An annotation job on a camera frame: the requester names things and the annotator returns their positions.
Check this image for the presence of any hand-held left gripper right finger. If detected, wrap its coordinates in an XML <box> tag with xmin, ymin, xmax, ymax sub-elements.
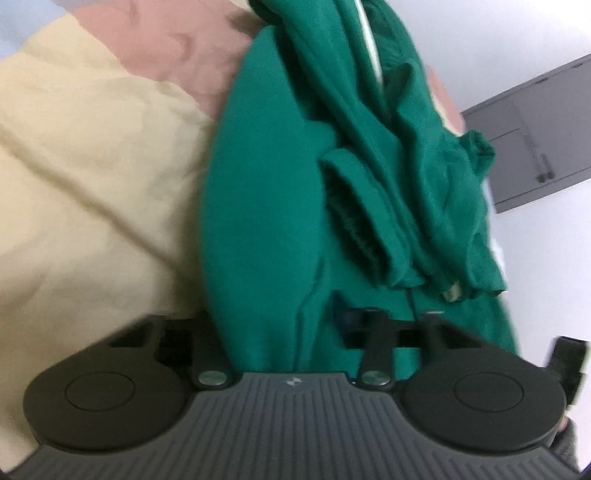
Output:
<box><xmin>332</xmin><ymin>294</ymin><xmax>485</xmax><ymax>391</ymax></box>

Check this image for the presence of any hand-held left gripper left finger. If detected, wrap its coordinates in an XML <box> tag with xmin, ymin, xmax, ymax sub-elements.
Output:
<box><xmin>108</xmin><ymin>311</ymin><xmax>234</xmax><ymax>391</ymax></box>

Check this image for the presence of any green hoodie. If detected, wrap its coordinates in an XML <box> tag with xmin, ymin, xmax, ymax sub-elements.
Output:
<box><xmin>199</xmin><ymin>0</ymin><xmax>518</xmax><ymax>376</ymax></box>

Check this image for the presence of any person's right forearm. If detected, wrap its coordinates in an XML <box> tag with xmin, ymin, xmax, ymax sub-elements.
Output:
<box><xmin>551</xmin><ymin>415</ymin><xmax>581</xmax><ymax>478</ymax></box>

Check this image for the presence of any patchwork bed quilt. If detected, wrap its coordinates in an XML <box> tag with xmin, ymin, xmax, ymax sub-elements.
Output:
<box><xmin>0</xmin><ymin>0</ymin><xmax>467</xmax><ymax>467</ymax></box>

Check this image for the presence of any grey door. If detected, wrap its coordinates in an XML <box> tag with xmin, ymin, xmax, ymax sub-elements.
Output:
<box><xmin>462</xmin><ymin>55</ymin><xmax>591</xmax><ymax>214</ymax></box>

